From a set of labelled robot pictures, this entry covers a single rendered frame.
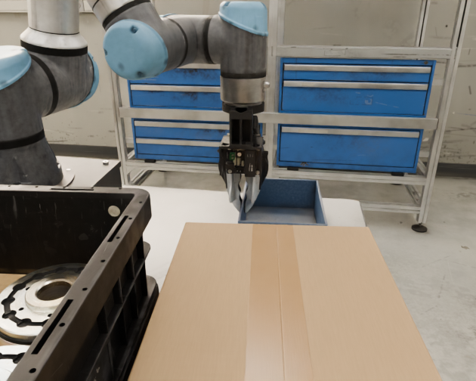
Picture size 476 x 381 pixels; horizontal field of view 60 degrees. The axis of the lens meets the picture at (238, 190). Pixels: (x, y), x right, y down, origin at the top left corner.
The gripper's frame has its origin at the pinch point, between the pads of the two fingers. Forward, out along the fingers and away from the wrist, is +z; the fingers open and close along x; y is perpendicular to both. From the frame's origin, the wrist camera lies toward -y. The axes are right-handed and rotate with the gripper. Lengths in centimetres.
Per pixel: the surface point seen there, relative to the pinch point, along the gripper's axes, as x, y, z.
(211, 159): -29, -142, 41
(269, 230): 5.3, 29.0, -10.7
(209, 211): -7.8, -7.0, 5.4
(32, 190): -18.5, 35.6, -17.6
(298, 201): 11.2, -9.6, 3.3
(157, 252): -14.4, 10.2, 5.4
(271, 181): 5.2, -9.6, -1.0
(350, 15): 51, -222, -31
